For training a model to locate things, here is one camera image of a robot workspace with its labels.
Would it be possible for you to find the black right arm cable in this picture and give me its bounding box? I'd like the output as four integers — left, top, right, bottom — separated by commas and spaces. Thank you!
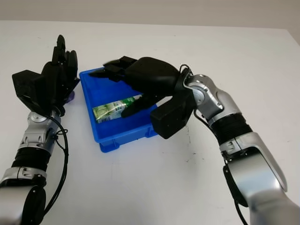
179, 62, 249, 225

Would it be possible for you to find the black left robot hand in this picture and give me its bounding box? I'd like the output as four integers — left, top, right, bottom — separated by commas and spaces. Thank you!
38, 34, 81, 111

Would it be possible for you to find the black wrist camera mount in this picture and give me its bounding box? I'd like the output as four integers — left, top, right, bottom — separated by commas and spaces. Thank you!
150, 70, 196, 140
11, 69, 51, 113

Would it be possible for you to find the silver purple can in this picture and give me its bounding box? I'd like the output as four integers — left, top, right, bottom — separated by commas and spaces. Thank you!
63, 91, 76, 104

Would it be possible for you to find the green toothpaste box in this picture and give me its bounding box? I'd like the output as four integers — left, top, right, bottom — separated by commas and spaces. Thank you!
92, 93, 144, 124

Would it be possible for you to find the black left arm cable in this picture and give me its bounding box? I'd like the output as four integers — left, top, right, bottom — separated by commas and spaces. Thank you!
43, 110, 71, 218

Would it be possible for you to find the blue plastic tray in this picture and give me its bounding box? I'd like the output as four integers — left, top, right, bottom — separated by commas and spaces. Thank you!
79, 67, 158, 153

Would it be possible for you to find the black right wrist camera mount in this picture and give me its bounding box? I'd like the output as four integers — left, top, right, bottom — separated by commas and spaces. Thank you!
150, 70, 196, 140

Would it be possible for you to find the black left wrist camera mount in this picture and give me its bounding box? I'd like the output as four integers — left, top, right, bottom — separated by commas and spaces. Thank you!
11, 69, 51, 113

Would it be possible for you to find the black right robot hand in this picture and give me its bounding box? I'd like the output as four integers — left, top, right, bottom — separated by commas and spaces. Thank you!
89, 55, 188, 119

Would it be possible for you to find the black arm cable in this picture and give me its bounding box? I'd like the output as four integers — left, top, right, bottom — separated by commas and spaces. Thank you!
179, 62, 249, 225
43, 110, 71, 218

